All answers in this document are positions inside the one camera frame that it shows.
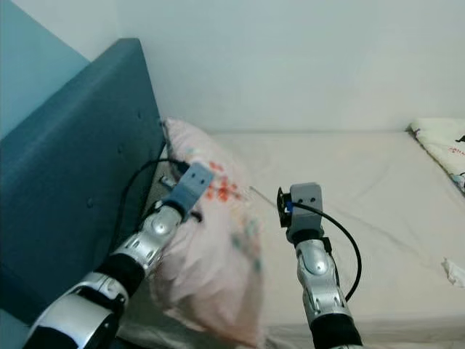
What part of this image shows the cream cartoon print quilt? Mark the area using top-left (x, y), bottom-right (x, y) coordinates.
top-left (407, 118), bottom-right (465, 196)

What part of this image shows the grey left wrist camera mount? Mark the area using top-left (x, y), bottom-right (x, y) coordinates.
top-left (166, 161), bottom-right (217, 213)

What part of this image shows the teal upholstered headboard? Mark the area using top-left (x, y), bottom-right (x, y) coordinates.
top-left (0, 38), bottom-right (166, 328)

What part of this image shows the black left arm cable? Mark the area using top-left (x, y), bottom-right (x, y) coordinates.
top-left (109, 156), bottom-right (190, 252)

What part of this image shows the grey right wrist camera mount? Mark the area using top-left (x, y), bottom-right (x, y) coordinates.
top-left (287, 182), bottom-right (324, 244)

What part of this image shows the mattress with white sheet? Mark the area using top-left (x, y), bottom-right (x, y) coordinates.
top-left (116, 131), bottom-right (465, 349)

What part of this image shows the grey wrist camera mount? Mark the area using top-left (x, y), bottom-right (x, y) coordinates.
top-left (166, 161), bottom-right (217, 213)
top-left (287, 182), bottom-right (324, 244)

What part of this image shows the crumpled white tissue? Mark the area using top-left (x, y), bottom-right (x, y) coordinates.
top-left (442, 258), bottom-right (465, 288)

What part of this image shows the pink patterned pillow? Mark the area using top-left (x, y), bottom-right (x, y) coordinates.
top-left (149, 118), bottom-right (266, 348)

